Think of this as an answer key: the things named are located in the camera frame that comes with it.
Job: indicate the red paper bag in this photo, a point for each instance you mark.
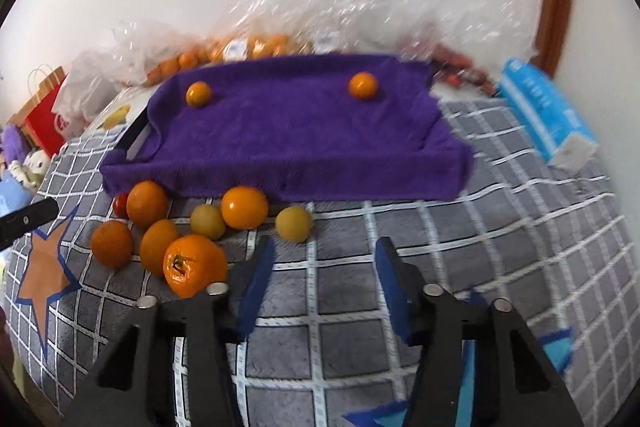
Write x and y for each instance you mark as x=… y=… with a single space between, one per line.
x=45 y=122

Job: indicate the purple towel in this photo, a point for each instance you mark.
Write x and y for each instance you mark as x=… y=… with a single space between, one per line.
x=300 y=142

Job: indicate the small orange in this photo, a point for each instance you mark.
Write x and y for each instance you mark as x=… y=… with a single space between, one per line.
x=198 y=94
x=363 y=86

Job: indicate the clear bag of small tangerines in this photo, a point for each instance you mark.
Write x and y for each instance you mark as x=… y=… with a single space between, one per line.
x=170 y=64

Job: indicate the white plastic bag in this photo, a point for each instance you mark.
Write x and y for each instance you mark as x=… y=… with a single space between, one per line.
x=85 y=92

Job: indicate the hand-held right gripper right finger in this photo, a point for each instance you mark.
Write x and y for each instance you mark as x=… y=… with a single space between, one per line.
x=387 y=277

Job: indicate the blue tissue pack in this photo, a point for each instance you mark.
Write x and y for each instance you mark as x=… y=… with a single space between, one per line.
x=540 y=107

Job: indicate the clear bag of oranges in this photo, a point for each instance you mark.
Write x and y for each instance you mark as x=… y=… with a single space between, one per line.
x=250 y=42

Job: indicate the purple plush toy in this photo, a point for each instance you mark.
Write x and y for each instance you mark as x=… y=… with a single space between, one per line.
x=12 y=142

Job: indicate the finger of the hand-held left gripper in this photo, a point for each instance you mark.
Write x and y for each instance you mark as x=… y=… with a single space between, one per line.
x=30 y=219

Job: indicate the yellow round fruit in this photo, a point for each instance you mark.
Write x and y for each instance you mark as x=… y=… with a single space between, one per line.
x=294 y=223
x=207 y=222

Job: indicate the large orange with stem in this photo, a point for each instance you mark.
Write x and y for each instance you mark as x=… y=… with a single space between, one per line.
x=197 y=264

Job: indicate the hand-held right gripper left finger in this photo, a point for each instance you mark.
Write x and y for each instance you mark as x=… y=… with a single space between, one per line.
x=260 y=277

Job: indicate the white plush toy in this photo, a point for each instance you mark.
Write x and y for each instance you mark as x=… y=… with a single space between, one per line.
x=32 y=164

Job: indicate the grey checked bed sheet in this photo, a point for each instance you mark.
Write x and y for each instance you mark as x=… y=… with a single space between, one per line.
x=340 y=307

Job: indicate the empty clear plastic bag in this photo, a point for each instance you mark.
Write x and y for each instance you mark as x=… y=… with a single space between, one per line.
x=345 y=2

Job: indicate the red cherry tomato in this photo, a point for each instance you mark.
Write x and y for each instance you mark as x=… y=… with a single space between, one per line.
x=120 y=206

